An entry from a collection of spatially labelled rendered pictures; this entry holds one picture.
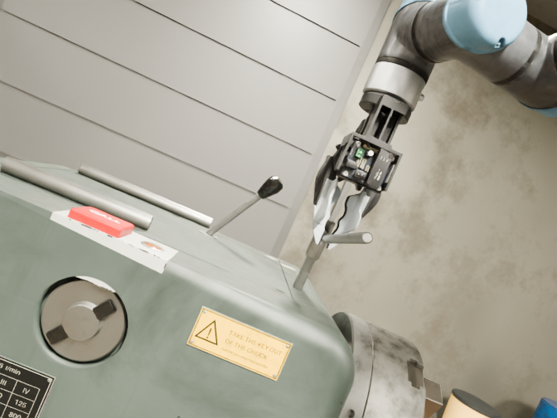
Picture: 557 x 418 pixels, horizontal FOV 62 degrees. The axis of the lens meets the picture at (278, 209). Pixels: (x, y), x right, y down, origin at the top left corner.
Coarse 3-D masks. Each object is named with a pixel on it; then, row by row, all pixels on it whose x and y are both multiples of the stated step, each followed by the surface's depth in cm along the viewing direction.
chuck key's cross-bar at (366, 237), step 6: (324, 234) 65; (336, 234) 58; (342, 234) 54; (348, 234) 51; (354, 234) 49; (360, 234) 46; (366, 234) 45; (324, 240) 63; (330, 240) 60; (336, 240) 56; (342, 240) 53; (348, 240) 50; (354, 240) 48; (360, 240) 46; (366, 240) 45
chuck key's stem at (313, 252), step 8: (328, 224) 68; (328, 232) 68; (312, 240) 69; (312, 248) 69; (320, 248) 69; (312, 256) 69; (304, 264) 70; (312, 264) 70; (304, 272) 70; (296, 280) 70; (304, 280) 70; (296, 288) 70
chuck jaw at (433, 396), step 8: (408, 368) 72; (416, 368) 73; (408, 376) 71; (416, 376) 71; (416, 384) 70; (424, 384) 73; (432, 384) 73; (432, 392) 72; (440, 392) 73; (432, 400) 71; (440, 400) 71; (432, 408) 72; (424, 416) 73; (432, 416) 74
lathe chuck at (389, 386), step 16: (384, 336) 76; (400, 336) 80; (384, 352) 72; (400, 352) 73; (416, 352) 75; (384, 368) 69; (400, 368) 70; (384, 384) 68; (400, 384) 68; (368, 400) 66; (384, 400) 66; (400, 400) 67; (416, 400) 68; (368, 416) 65; (384, 416) 65; (400, 416) 66; (416, 416) 66
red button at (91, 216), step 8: (72, 208) 51; (80, 208) 53; (88, 208) 55; (72, 216) 51; (80, 216) 51; (88, 216) 51; (96, 216) 52; (104, 216) 54; (112, 216) 56; (88, 224) 51; (96, 224) 51; (104, 224) 51; (112, 224) 52; (120, 224) 54; (128, 224) 56; (104, 232) 51; (112, 232) 51; (120, 232) 51; (128, 232) 55
